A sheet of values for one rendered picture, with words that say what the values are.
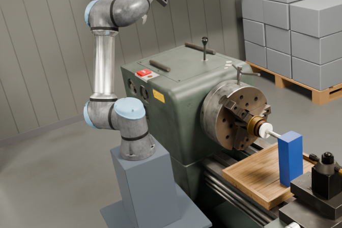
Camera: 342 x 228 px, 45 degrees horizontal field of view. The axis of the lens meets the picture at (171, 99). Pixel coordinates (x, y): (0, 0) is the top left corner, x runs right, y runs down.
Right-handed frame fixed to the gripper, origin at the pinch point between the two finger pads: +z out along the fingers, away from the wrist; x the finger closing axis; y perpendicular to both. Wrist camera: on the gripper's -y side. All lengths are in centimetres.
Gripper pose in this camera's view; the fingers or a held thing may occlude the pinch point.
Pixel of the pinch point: (145, 18)
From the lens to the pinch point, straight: 228.4
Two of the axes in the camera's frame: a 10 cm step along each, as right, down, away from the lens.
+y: -9.7, -2.0, -1.2
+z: -2.3, 7.5, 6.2
